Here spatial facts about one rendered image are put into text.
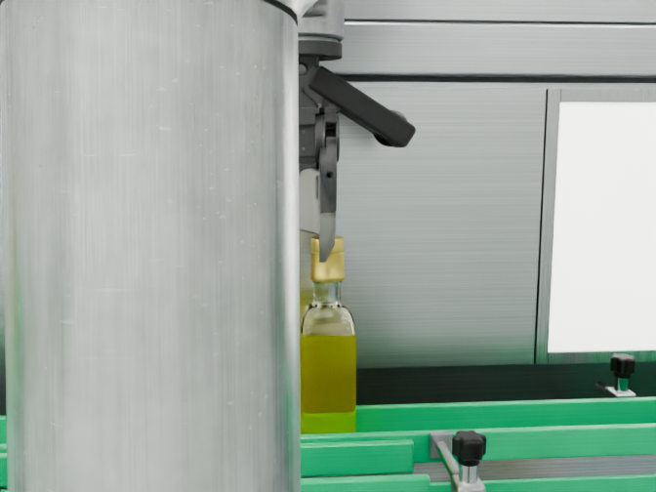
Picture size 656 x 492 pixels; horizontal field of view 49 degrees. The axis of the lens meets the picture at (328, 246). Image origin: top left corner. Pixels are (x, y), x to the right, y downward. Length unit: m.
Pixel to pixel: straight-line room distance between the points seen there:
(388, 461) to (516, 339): 0.27
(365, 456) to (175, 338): 0.56
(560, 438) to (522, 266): 0.22
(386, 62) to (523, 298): 0.33
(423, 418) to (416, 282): 0.16
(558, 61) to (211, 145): 0.76
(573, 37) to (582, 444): 0.47
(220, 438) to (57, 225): 0.07
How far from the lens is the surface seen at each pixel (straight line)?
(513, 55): 0.90
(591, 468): 0.83
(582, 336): 0.96
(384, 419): 0.82
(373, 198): 0.85
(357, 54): 0.86
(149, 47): 0.19
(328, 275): 0.72
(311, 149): 0.69
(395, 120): 0.71
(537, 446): 0.80
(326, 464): 0.73
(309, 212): 0.69
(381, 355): 0.89
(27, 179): 0.20
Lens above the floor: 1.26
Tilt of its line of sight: 9 degrees down
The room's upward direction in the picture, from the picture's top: straight up
